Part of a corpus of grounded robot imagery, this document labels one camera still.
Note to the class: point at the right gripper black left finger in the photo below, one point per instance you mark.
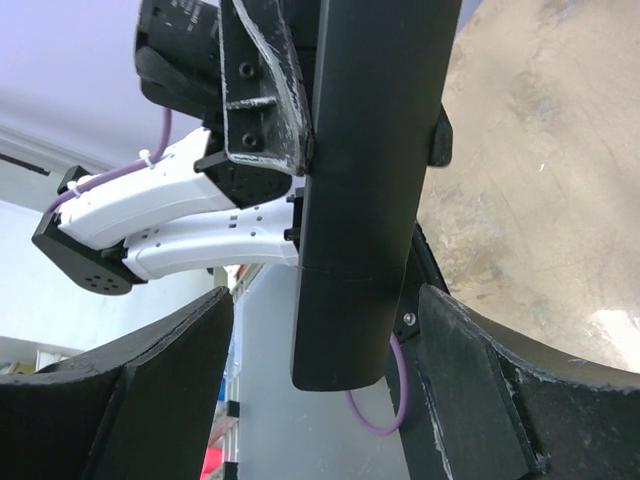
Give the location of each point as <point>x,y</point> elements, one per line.
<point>139,407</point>

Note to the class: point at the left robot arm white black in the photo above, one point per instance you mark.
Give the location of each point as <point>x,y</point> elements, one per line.
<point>187,205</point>

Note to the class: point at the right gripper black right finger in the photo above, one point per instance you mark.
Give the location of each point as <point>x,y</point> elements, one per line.
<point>487,402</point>

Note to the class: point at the black remote control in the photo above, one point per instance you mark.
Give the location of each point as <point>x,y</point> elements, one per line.
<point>379,78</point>

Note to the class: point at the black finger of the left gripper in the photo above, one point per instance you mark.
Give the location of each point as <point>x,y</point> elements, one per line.
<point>441,148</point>
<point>266,113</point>

